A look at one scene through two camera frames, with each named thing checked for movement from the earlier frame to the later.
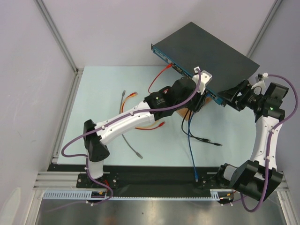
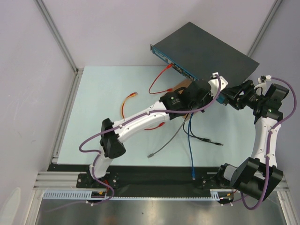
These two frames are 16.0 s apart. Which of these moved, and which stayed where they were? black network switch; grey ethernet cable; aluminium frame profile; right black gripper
Moved: grey ethernet cable
Stayed: aluminium frame profile; black network switch; right black gripper
